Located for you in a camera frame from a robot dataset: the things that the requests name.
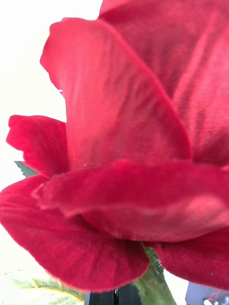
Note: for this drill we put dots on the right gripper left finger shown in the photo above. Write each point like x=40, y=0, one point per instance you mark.
x=102, y=299

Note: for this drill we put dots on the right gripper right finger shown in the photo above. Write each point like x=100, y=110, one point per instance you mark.
x=127, y=296

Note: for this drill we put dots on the red artificial rose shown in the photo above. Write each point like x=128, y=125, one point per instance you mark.
x=133, y=119

